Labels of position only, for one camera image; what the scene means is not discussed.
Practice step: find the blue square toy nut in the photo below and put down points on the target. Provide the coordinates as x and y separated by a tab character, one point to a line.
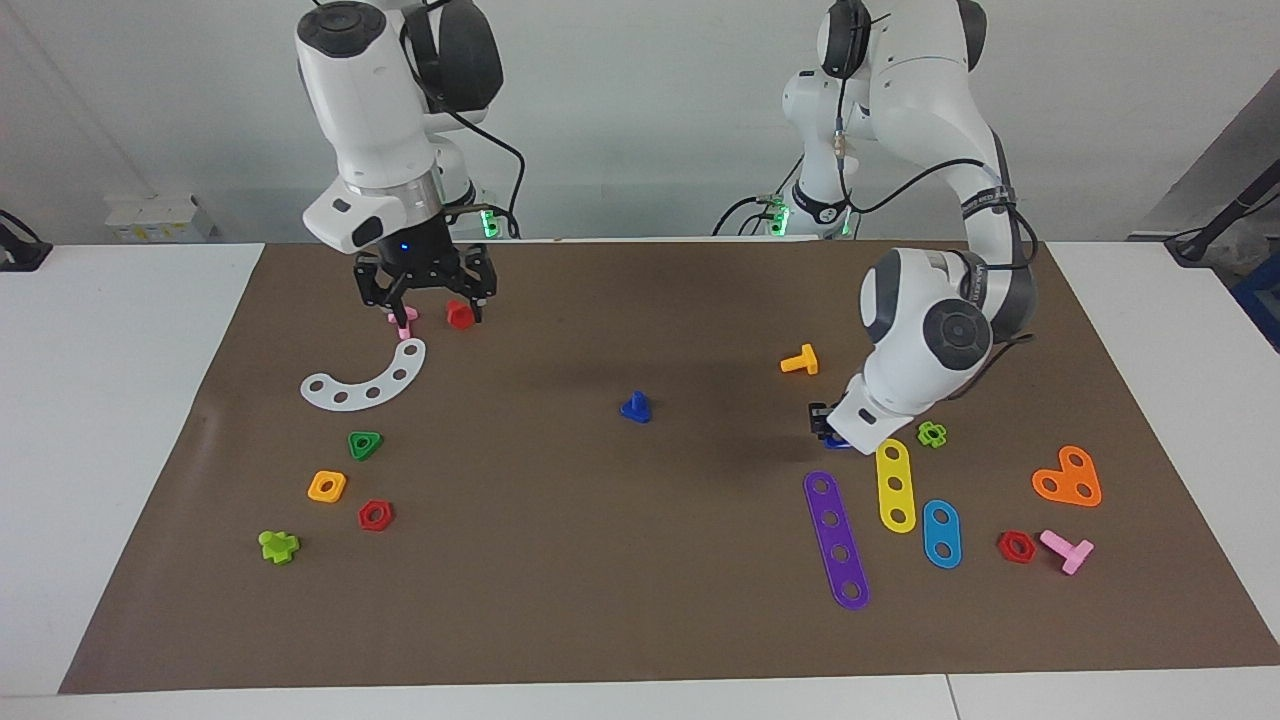
840	444

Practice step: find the orange toy screw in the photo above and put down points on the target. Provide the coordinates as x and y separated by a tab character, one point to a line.
805	360

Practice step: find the purple four-hole plate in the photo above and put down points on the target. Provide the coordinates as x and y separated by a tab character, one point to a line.
836	537

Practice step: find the black pole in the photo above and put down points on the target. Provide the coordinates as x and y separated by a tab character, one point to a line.
1235	208

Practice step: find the blue two-hole plate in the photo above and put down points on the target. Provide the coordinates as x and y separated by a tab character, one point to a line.
942	534

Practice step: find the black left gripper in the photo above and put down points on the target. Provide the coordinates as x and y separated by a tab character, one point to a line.
820	418

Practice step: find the blue toy screw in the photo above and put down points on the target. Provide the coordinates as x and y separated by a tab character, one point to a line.
636	410

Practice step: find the white box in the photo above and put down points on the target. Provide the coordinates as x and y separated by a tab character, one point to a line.
150	215

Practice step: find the orange square toy nut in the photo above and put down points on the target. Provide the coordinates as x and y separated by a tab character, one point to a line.
314	492

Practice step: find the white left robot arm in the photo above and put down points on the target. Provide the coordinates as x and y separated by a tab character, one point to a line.
930	330

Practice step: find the pink toy screw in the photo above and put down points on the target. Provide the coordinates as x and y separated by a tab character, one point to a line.
1075	553
404	334

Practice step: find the white curved perforated plate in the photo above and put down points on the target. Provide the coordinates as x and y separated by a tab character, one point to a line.
386	385

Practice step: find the orange heart-shaped plate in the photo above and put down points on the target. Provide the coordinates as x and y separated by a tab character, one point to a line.
1068	480

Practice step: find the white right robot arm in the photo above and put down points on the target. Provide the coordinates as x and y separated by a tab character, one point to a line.
370	110

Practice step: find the yellow three-hole plate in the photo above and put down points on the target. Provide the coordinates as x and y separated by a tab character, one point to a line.
894	470

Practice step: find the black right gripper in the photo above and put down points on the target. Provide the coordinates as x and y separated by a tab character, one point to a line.
420	258

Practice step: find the red hexagon toy nut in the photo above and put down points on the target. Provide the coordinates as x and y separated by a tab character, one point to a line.
1005	552
387	518

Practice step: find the red toy screw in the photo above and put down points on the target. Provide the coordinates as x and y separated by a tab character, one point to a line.
458	316

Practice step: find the blue crate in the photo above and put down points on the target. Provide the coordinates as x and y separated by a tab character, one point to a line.
1262	300

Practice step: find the lime green cross nut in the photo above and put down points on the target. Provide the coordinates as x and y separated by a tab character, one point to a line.
940	438

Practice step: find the brown table mat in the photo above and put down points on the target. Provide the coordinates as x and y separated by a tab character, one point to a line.
640	560

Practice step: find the green triangle toy nut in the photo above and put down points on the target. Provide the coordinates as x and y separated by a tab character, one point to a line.
354	438

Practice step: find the lime green cross screw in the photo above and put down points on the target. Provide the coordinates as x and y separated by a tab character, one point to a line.
278	547

